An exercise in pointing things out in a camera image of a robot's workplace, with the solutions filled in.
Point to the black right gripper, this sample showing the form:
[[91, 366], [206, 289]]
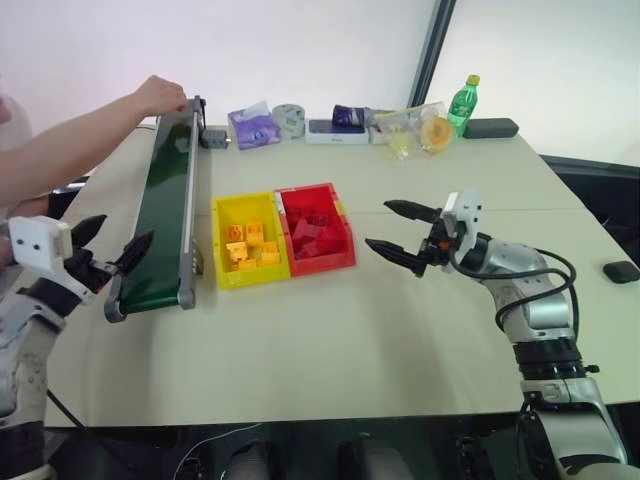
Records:
[[437, 247]]

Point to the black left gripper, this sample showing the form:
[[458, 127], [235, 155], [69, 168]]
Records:
[[87, 270]]

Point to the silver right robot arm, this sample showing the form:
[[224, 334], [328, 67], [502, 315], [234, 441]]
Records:
[[540, 310]]

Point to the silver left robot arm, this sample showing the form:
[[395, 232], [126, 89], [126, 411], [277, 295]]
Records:
[[25, 350]]

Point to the small grey motor with shaft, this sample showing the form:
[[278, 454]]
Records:
[[216, 138]]

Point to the person's bare hand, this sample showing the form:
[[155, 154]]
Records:
[[160, 95]]

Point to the black object beside table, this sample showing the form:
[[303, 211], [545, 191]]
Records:
[[69, 185]]

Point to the red building block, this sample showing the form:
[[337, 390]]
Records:
[[320, 219], [302, 231], [305, 251], [332, 239]]

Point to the red plastic bin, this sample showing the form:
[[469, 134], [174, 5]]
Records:
[[320, 265]]

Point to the clear plastic bag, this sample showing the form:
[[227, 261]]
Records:
[[400, 127]]

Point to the yellow tape roll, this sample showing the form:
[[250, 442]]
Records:
[[436, 132]]

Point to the white flat box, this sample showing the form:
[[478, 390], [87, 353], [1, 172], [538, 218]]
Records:
[[335, 135]]

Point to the yellow plastic bin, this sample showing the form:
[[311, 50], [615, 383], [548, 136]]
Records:
[[225, 280]]

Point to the purple wrapped packet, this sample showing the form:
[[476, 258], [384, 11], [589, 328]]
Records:
[[347, 115]]

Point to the black oblong case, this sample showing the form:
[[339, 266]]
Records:
[[490, 128]]

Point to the green plastic bottle yellow cap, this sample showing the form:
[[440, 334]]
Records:
[[462, 107]]

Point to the grey tape roll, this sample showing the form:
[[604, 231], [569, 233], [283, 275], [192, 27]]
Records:
[[290, 121]]

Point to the purple tissue packet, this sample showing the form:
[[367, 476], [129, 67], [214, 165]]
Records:
[[252, 127]]

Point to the small black rounded case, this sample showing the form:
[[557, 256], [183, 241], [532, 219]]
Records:
[[621, 272]]

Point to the green conveyor belt grey frame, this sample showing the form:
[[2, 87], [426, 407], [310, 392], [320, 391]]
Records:
[[162, 210]]

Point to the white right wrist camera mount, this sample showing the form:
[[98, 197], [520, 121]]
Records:
[[467, 215]]

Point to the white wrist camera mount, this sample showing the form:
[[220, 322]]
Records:
[[467, 215], [35, 240]]

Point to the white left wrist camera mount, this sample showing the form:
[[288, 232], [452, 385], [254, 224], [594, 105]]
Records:
[[35, 240]]

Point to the dark window frame post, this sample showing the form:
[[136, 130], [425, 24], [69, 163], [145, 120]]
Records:
[[432, 55]]

